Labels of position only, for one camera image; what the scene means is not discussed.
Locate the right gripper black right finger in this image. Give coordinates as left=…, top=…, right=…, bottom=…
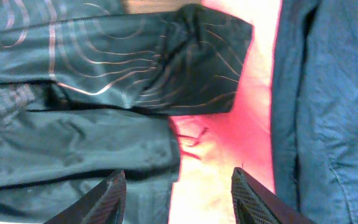
left=231, top=167, right=316, bottom=224

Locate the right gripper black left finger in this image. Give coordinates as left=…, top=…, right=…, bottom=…
left=44, top=170, right=126, bottom=224

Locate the black printed jersey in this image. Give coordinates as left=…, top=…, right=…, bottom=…
left=0, top=0, right=253, bottom=223

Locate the red orange shirt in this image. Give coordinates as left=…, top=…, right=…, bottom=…
left=169, top=0, right=281, bottom=224

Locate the navy blue garment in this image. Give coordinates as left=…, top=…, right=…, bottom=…
left=271, top=0, right=358, bottom=223

